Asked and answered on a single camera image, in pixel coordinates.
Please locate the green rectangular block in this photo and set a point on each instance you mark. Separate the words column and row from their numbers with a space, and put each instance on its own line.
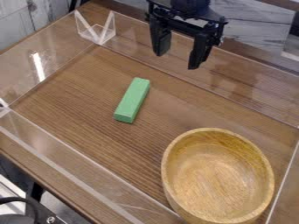
column 132, row 100

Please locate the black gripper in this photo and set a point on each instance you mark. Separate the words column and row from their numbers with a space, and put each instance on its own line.
column 186, row 16

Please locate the brown wooden bowl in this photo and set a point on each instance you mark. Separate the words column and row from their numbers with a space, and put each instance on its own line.
column 217, row 178

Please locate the black metal bracket with bolt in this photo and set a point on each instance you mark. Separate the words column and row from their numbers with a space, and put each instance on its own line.
column 41, row 214

